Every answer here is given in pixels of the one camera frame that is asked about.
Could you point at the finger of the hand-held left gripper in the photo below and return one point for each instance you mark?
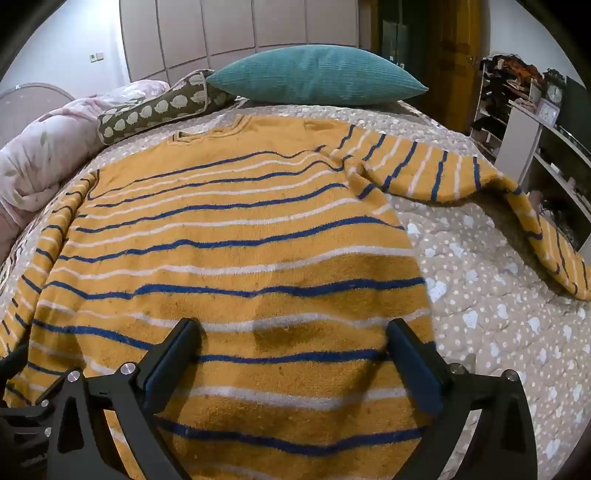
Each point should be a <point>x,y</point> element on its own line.
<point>11,364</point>

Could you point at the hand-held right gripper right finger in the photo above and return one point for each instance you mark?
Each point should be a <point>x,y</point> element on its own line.
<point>415,369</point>

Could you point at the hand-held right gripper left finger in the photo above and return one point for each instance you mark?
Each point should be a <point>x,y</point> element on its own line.
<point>167,371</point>

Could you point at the yellow striped sweater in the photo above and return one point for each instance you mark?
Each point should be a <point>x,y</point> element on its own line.
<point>231,230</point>

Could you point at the beige dotted bedspread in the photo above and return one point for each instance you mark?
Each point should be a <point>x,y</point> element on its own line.
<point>485,300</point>

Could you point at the pink floral duvet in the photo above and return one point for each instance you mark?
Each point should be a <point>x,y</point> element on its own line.
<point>51,143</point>

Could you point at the white shelf unit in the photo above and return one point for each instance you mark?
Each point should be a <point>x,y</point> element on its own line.
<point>526,134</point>

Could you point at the green patterned pillow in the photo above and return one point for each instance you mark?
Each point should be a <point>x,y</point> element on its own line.
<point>157,108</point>

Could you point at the round clear chair back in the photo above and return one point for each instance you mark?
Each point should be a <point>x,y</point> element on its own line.
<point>32,92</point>

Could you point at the small white clock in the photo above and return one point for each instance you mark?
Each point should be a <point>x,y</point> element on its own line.
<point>547,113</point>

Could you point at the wooden door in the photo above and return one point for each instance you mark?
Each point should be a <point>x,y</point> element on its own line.
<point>459,64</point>

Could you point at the dark mantel clock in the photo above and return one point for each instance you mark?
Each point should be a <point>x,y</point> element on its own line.
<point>555,93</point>

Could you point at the teal ribbed pillow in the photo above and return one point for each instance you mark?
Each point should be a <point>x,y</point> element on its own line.
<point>314,74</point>

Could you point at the white panelled wardrobe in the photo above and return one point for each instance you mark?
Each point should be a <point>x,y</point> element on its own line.
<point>240,27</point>

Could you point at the wall light switch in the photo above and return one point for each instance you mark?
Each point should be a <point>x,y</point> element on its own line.
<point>97,57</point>

